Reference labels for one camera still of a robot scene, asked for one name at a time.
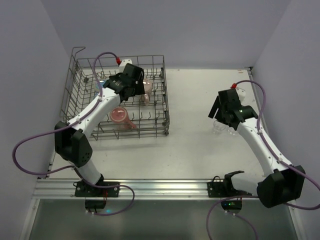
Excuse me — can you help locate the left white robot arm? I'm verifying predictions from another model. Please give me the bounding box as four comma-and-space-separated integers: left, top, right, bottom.
54, 63, 145, 185

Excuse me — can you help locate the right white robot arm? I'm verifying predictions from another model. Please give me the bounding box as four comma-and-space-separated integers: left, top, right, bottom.
208, 88, 305, 208

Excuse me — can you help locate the pale pink mug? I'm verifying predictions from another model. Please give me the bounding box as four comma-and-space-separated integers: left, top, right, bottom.
140, 79, 153, 106

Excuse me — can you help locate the blue printed cup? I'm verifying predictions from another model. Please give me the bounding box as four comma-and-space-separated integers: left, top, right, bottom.
94, 79, 105, 95

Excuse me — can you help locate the salmon pink mug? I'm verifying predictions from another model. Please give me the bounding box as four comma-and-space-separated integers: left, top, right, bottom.
109, 106, 137, 130

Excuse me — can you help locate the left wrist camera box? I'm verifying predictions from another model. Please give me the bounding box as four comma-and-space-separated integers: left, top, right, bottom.
119, 58, 133, 67

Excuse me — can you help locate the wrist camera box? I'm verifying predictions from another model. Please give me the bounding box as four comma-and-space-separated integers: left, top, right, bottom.
236, 87, 246, 101
119, 58, 133, 67

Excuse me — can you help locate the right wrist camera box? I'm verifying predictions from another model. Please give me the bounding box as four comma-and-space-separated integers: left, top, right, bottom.
236, 87, 246, 101

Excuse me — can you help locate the grey wire dish rack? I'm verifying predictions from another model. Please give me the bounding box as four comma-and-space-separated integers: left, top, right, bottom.
59, 46, 170, 140

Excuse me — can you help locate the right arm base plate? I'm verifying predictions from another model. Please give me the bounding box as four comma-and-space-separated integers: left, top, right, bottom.
206, 171, 252, 214

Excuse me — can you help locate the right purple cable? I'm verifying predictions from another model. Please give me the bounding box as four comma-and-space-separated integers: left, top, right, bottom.
205, 79, 320, 240

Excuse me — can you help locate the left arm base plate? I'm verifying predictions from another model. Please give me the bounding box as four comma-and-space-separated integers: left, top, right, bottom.
73, 180, 120, 213

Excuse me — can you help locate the aluminium mounting rail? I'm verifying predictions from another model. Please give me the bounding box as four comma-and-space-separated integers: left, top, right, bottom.
32, 177, 296, 201

